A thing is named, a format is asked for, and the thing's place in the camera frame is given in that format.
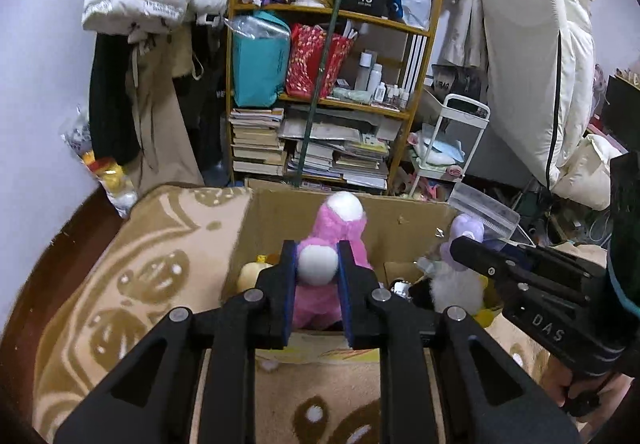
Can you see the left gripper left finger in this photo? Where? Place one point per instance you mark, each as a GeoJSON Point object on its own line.
{"type": "Point", "coordinates": [192, 376]}

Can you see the wooden shelf unit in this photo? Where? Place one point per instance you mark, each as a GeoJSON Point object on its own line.
{"type": "Point", "coordinates": [412, 72]}

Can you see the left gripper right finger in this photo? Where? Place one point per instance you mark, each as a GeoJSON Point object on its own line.
{"type": "Point", "coordinates": [443, 378]}

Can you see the green pole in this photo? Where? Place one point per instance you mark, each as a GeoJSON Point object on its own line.
{"type": "Point", "coordinates": [318, 84]}

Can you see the white rolling cart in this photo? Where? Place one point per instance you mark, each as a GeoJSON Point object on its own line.
{"type": "Point", "coordinates": [435, 155]}

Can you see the yellow dog plush toy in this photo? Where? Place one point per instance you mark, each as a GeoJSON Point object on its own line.
{"type": "Point", "coordinates": [250, 271]}

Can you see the black hanging garment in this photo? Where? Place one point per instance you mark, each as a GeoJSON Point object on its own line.
{"type": "Point", "coordinates": [110, 110]}

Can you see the beige trench coat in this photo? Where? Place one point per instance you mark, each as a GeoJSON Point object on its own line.
{"type": "Point", "coordinates": [166, 155]}

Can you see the teal bag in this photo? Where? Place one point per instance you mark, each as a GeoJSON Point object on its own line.
{"type": "Point", "coordinates": [261, 44]}

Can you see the red patterned gift bag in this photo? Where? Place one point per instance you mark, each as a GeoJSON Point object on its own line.
{"type": "Point", "coordinates": [303, 64]}

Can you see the beige patterned blanket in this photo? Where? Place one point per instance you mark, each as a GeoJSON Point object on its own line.
{"type": "Point", "coordinates": [186, 247]}

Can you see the open cardboard box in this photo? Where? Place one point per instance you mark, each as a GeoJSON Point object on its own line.
{"type": "Point", "coordinates": [387, 234]}

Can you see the stack of books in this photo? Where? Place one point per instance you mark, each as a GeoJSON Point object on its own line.
{"type": "Point", "coordinates": [255, 142]}

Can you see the white cosmetic bottles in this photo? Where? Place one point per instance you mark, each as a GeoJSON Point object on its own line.
{"type": "Point", "coordinates": [370, 87]}

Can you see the person right hand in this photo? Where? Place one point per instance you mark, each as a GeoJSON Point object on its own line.
{"type": "Point", "coordinates": [558, 382]}

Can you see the pink plush toy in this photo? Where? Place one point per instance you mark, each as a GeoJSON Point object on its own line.
{"type": "Point", "coordinates": [330, 253]}

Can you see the white fluffy pompom toy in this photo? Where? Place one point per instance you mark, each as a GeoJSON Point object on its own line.
{"type": "Point", "coordinates": [461, 288]}

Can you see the cream office chair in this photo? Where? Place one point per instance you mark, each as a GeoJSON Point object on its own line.
{"type": "Point", "coordinates": [541, 60]}

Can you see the plastic bag of toys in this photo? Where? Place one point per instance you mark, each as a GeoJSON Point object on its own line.
{"type": "Point", "coordinates": [120, 191]}

